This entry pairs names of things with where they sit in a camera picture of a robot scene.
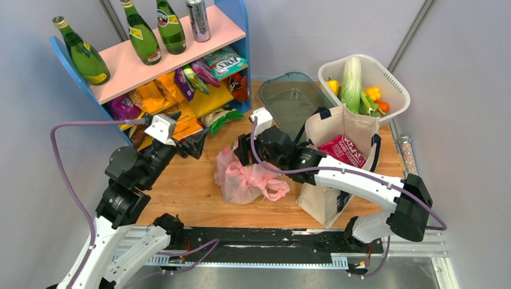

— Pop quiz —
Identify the pink plastic grocery bag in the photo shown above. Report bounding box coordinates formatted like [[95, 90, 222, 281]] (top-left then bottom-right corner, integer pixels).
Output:
[[214, 141, 290, 205]]

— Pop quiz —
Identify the cream canvas tote bag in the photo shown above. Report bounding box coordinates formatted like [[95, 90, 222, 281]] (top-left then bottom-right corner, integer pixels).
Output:
[[296, 105, 381, 229]]

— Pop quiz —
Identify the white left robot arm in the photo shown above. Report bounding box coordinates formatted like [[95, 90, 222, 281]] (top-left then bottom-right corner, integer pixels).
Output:
[[50, 112, 190, 288]]

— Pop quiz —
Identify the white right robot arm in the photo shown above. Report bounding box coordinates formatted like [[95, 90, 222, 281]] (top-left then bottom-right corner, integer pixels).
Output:
[[234, 126, 433, 252]]

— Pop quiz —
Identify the honey dijon chips bag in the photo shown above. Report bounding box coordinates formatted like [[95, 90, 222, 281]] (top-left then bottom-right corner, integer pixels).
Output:
[[166, 101, 202, 140]]

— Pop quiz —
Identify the orange snack bag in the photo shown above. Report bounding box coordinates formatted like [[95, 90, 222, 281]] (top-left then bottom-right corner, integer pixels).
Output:
[[128, 72, 186, 113]]

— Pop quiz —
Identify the purple candy packet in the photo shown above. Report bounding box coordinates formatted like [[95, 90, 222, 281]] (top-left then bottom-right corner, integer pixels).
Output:
[[174, 68, 195, 101]]

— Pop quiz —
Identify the green white snack bag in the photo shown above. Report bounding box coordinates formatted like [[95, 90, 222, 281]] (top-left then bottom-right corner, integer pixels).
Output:
[[201, 105, 243, 135]]

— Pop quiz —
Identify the colourful striped candy packet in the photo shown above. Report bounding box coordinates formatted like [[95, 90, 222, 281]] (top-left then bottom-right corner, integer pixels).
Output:
[[182, 64, 210, 95]]

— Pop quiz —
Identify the teal transparent plastic tray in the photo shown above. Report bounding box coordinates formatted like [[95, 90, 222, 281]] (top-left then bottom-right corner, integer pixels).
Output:
[[259, 72, 333, 139]]

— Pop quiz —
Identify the purple snack bag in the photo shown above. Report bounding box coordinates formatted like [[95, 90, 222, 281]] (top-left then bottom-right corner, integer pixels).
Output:
[[106, 94, 142, 120]]

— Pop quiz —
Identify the pink candy packet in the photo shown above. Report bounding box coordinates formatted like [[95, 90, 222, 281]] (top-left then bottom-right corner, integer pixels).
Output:
[[191, 58, 221, 88]]

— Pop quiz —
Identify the red hand cooked chips bag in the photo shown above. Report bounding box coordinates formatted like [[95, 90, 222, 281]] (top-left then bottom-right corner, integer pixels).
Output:
[[318, 135, 366, 168]]

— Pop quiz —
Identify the red dark snack bag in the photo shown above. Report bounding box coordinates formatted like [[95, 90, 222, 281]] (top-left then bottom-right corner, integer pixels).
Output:
[[225, 72, 249, 102]]

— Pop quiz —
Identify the teal foxs candy bag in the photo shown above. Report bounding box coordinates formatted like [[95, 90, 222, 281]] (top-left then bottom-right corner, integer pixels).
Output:
[[203, 46, 248, 80]]

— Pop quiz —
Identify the green glass bottle right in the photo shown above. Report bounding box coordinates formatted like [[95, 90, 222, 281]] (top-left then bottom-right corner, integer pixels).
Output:
[[157, 0, 186, 55]]

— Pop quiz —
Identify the green glass bottle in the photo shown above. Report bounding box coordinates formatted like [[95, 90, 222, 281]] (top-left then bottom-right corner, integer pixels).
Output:
[[52, 16, 111, 85], [121, 0, 161, 66], [157, 0, 186, 55]]

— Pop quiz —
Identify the green glass bottle middle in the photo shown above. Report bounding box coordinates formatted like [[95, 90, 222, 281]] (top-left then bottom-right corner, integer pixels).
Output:
[[121, 0, 161, 66]]

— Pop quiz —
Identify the yellow bell pepper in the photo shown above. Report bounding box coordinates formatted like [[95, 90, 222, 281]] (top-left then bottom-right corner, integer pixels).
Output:
[[327, 78, 341, 96]]

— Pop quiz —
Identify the green glass bottle left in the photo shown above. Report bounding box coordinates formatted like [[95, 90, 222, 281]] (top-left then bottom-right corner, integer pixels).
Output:
[[52, 16, 111, 85]]

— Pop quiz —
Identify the napa cabbage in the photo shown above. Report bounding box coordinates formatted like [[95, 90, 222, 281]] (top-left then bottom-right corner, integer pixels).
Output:
[[340, 57, 362, 114]]

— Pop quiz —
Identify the green leafy vegetable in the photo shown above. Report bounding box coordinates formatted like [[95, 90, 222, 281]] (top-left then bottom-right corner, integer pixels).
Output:
[[359, 92, 386, 117]]

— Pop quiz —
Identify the blue pink snack shelf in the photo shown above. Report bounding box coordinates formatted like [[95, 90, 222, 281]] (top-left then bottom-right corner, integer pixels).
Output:
[[49, 0, 252, 152]]

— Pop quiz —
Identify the silver drink can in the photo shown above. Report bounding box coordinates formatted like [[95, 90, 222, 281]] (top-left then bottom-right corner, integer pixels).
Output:
[[185, 0, 211, 42]]

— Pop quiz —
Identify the small yellow orange pepper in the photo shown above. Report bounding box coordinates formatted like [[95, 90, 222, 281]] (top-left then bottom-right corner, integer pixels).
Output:
[[364, 87, 381, 101]]

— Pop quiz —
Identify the orange tomato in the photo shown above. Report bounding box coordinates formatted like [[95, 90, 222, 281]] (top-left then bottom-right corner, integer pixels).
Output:
[[375, 101, 390, 115]]

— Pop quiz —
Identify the white plastic basket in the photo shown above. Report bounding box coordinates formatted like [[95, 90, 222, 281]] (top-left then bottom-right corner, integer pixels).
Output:
[[318, 54, 410, 127]]

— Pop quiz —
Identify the glass tube of beads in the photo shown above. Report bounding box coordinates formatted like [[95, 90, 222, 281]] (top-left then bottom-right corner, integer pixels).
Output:
[[397, 135, 419, 175]]

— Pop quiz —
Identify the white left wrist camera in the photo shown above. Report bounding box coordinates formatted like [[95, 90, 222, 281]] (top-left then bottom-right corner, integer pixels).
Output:
[[144, 114, 177, 146]]

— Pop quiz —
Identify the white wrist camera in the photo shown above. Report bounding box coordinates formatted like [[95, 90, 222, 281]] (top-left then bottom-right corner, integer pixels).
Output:
[[249, 107, 273, 138], [144, 114, 177, 146]]

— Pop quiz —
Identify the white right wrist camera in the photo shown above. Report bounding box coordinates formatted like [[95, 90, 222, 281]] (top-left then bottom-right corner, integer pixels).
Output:
[[249, 107, 273, 138]]

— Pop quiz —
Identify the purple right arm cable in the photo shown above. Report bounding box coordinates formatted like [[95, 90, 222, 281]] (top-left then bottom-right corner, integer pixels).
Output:
[[250, 119, 448, 279]]

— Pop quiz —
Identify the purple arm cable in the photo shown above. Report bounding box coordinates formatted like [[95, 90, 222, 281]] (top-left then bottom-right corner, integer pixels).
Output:
[[250, 119, 448, 279], [49, 117, 221, 289]]

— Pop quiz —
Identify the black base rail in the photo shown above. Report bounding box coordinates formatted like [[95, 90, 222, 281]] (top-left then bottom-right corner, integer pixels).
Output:
[[167, 227, 384, 264]]

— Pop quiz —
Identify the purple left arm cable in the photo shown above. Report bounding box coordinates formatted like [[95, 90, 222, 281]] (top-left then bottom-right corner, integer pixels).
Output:
[[49, 117, 221, 289]]

